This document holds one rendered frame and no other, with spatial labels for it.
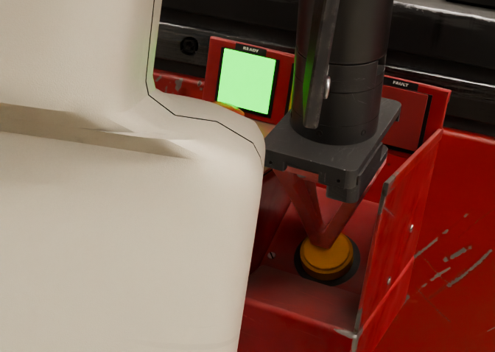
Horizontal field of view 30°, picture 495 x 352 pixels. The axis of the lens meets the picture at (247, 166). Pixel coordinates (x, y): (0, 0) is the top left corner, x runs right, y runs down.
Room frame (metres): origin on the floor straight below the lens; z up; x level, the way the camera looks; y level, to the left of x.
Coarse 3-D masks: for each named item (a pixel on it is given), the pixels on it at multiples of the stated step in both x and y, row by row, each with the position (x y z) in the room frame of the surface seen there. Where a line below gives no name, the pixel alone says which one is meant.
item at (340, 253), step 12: (336, 240) 0.61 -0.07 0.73; (348, 240) 0.62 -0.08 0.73; (300, 252) 0.61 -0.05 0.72; (312, 252) 0.61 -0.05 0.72; (324, 252) 0.61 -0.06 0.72; (336, 252) 0.61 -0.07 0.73; (348, 252) 0.60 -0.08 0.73; (312, 264) 0.60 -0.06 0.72; (324, 264) 0.60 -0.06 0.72; (336, 264) 0.60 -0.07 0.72; (348, 264) 0.60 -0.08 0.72; (312, 276) 0.60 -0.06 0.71; (324, 276) 0.59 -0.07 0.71; (336, 276) 0.60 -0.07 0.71
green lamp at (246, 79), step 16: (224, 64) 0.73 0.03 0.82; (240, 64) 0.73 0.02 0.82; (256, 64) 0.72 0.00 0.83; (272, 64) 0.72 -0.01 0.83; (224, 80) 0.73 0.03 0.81; (240, 80) 0.73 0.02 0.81; (256, 80) 0.72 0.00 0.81; (272, 80) 0.72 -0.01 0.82; (224, 96) 0.73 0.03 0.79; (240, 96) 0.73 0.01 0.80; (256, 96) 0.72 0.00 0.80
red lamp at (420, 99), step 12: (384, 96) 0.69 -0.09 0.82; (396, 96) 0.68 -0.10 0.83; (408, 96) 0.68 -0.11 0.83; (420, 96) 0.68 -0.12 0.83; (408, 108) 0.68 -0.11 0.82; (420, 108) 0.68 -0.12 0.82; (408, 120) 0.68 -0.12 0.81; (420, 120) 0.67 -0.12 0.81; (396, 132) 0.68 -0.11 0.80; (408, 132) 0.68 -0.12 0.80; (420, 132) 0.67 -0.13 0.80; (396, 144) 0.68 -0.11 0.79; (408, 144) 0.68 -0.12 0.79
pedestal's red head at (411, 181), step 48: (432, 96) 0.67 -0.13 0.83; (432, 144) 0.64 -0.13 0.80; (384, 192) 0.53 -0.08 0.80; (288, 240) 0.63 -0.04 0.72; (384, 240) 0.55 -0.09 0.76; (288, 288) 0.58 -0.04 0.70; (336, 288) 0.59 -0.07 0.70; (384, 288) 0.58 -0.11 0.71; (240, 336) 0.55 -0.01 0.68; (288, 336) 0.54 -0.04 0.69; (336, 336) 0.53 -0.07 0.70
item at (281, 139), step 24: (336, 72) 0.55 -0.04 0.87; (360, 72) 0.55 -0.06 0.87; (384, 72) 0.57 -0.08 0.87; (336, 96) 0.55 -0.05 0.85; (360, 96) 0.55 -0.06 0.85; (288, 120) 0.58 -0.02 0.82; (336, 120) 0.55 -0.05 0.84; (360, 120) 0.56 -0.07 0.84; (384, 120) 0.59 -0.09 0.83; (288, 144) 0.55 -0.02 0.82; (312, 144) 0.56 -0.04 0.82; (336, 144) 0.56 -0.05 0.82; (360, 144) 0.56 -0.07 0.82; (312, 168) 0.54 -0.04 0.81; (336, 168) 0.53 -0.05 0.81; (360, 168) 0.54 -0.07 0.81
